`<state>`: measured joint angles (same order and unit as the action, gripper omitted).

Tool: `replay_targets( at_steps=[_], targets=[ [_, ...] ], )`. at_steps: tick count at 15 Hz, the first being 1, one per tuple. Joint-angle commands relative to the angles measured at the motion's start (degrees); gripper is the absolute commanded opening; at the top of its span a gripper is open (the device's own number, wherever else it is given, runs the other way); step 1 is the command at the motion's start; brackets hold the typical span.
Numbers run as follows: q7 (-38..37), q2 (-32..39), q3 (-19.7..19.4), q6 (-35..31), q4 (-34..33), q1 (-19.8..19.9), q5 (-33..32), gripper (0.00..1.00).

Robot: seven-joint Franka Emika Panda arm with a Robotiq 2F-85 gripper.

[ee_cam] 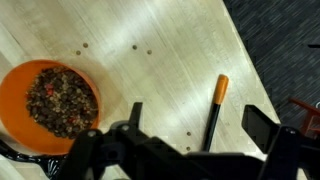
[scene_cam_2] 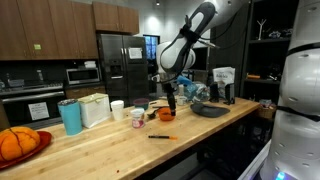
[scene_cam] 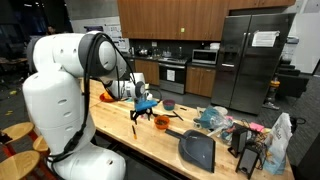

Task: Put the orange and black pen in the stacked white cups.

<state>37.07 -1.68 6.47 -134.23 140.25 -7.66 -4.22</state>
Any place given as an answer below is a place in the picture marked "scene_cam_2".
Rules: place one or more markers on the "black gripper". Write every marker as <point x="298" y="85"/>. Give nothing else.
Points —
<point x="169" y="88"/>

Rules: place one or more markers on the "orange and black pen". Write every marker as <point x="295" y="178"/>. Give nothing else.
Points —
<point x="161" y="137"/>

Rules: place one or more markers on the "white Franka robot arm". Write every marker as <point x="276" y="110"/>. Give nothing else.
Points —
<point x="296" y="100"/>

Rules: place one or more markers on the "stacked white cups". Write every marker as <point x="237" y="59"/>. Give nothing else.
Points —
<point x="117" y="110"/>

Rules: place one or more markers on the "black marker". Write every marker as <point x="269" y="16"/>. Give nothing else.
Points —
<point x="161" y="107"/>

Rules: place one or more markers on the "small white mug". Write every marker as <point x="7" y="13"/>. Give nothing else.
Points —
<point x="181" y="100"/>

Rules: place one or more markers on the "orange bowl of beans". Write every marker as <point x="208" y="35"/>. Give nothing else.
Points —
<point x="165" y="115"/>

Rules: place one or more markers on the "black spoon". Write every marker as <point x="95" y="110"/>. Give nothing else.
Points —
<point x="152" y="114"/>

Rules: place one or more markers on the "blue crumpled plastic bag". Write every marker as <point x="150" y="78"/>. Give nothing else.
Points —
<point x="196" y="91"/>

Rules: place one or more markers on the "purple and teal bowl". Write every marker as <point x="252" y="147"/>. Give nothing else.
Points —
<point x="141" y="103"/>

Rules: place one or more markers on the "grey plastic dustpan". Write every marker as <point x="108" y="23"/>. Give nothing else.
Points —
<point x="210" y="111"/>

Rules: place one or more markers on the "black desktop speaker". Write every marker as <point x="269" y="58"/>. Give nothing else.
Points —
<point x="230" y="94"/>
<point x="214" y="92"/>

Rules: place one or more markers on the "stainless steel refrigerator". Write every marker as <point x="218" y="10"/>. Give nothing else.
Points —
<point x="123" y="76"/>

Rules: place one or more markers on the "white paper on refrigerator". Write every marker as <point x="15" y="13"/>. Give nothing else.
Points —
<point x="135" y="53"/>

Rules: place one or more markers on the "folded white towels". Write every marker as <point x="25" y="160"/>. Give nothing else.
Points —
<point x="90" y="64"/>

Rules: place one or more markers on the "wicker basket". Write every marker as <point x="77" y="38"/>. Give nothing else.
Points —
<point x="266" y="111"/>

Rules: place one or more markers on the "steel microwave oven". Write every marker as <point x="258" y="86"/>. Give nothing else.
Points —
<point x="82" y="76"/>

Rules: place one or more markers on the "teal metal tumbler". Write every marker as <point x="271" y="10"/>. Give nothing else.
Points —
<point x="70" y="118"/>

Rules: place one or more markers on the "dark open shelf unit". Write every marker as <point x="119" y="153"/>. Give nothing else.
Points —
<point x="266" y="60"/>

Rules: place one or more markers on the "white tree shaped figure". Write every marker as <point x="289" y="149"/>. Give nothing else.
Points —
<point x="261" y="28"/>

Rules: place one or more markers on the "red plate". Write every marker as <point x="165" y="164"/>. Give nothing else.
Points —
<point x="43" y="140"/>

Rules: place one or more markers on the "white sign on oven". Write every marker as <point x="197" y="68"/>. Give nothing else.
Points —
<point x="38" y="111"/>

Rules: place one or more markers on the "black kitchen stove oven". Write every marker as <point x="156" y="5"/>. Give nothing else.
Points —
<point x="31" y="96"/>

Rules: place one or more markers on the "green sticky note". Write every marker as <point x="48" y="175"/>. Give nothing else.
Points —
<point x="37" y="47"/>

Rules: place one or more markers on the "orange plush pumpkin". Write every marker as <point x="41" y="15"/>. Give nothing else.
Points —
<point x="18" y="143"/>

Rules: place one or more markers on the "brown wooden wall cabinets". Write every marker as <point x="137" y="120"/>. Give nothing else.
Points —
<point x="50" y="30"/>

